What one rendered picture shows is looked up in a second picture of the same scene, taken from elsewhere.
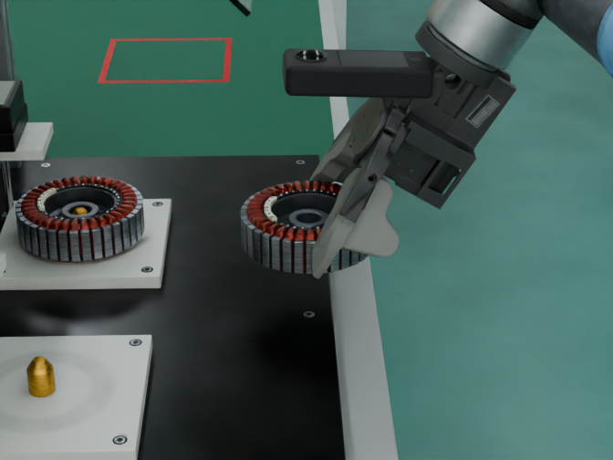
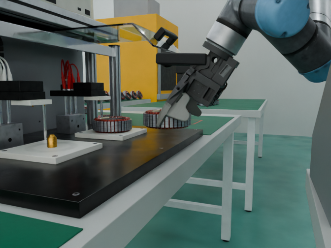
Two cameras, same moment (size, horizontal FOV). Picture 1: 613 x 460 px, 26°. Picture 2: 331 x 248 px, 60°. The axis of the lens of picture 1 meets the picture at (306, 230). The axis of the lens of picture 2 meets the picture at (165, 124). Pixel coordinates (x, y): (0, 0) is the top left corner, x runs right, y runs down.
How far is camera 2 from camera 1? 0.61 m
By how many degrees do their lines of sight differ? 29
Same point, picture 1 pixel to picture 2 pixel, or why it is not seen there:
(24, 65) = not seen: hidden behind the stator
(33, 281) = (87, 135)
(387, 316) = (260, 228)
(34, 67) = not seen: hidden behind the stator
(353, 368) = (168, 164)
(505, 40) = (230, 37)
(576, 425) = not seen: outside the picture
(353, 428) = (150, 175)
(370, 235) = (178, 111)
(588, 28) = (252, 11)
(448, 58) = (209, 46)
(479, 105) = (223, 68)
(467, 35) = (215, 35)
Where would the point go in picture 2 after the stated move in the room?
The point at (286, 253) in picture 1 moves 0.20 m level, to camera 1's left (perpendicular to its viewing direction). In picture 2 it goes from (150, 119) to (77, 115)
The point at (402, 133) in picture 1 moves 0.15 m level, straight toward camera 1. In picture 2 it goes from (193, 76) to (160, 73)
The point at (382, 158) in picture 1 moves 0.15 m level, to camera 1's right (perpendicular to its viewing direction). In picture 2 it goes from (183, 82) to (258, 81)
